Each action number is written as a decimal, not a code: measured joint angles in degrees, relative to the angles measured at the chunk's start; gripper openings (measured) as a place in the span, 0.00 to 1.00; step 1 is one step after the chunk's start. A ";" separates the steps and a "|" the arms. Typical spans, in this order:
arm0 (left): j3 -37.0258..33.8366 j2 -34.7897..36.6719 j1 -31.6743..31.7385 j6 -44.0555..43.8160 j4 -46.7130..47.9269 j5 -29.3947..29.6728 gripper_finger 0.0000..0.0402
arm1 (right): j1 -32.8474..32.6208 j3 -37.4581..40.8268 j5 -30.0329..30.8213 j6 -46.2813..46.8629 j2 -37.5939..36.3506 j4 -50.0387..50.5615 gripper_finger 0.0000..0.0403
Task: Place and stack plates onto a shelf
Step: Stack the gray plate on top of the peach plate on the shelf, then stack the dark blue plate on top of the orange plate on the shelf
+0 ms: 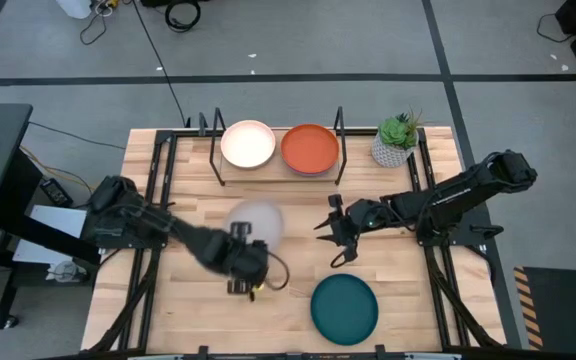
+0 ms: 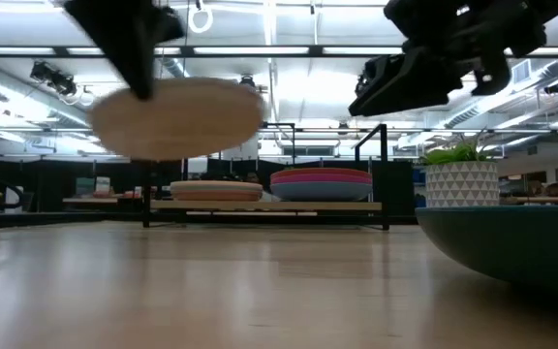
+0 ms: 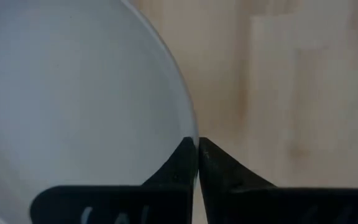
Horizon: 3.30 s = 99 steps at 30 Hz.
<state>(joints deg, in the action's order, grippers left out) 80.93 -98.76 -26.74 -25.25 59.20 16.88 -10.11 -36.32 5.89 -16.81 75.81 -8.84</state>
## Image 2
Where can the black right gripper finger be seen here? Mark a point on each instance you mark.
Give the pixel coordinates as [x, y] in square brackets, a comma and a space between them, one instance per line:
[410, 80]
[370, 68]

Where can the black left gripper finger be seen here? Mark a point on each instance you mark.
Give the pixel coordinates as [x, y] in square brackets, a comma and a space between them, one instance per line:
[124, 39]

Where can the pale grey plate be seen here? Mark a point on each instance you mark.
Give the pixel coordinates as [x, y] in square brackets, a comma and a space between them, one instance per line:
[177, 126]

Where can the orange plate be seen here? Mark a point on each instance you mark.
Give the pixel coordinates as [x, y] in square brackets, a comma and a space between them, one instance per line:
[321, 171]

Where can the magenta pink plate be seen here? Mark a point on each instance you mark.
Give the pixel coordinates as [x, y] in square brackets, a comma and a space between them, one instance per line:
[321, 179]

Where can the blue plate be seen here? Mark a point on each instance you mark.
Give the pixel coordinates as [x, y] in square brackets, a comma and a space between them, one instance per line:
[321, 192]

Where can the terracotta brown plate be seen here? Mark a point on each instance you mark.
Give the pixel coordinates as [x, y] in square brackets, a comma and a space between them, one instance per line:
[216, 196]

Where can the black ceiling spotlight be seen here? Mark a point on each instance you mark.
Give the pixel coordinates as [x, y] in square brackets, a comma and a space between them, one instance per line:
[555, 87]
[247, 81]
[53, 77]

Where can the succulent in white patterned pot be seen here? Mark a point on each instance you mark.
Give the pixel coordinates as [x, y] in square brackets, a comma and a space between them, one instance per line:
[462, 184]

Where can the background wooden table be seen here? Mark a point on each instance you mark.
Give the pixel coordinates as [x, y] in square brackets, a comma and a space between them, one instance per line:
[90, 199]
[545, 199]

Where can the dark green plate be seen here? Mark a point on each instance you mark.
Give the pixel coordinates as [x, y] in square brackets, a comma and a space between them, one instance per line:
[511, 242]

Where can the black aluminium table frame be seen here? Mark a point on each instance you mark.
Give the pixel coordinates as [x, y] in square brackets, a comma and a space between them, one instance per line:
[66, 219]

